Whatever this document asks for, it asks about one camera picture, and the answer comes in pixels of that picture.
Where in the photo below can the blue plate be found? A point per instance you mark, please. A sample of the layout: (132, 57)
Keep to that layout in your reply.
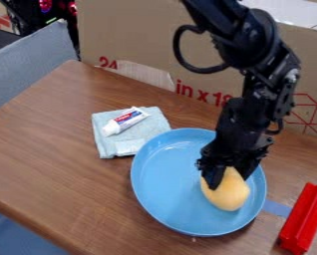
(167, 186)

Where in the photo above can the yellow ball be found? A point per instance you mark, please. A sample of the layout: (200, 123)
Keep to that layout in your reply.
(232, 192)

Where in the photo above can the light blue folded cloth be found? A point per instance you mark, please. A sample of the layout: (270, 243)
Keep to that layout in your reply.
(129, 141)

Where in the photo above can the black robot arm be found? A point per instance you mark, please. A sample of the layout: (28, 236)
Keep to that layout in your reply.
(247, 39)

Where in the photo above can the brown cardboard box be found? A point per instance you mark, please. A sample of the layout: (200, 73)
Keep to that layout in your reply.
(130, 31)

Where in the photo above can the black machine with lights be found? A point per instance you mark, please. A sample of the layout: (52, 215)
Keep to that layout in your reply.
(30, 15)

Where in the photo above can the white toothpaste tube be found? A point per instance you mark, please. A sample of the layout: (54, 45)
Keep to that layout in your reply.
(125, 121)

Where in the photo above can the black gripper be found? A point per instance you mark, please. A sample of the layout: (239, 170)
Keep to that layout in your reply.
(237, 146)

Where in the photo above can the red plastic block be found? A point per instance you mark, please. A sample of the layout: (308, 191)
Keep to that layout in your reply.
(300, 227)

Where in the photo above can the blue tape strip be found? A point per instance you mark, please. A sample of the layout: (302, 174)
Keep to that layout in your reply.
(276, 208)

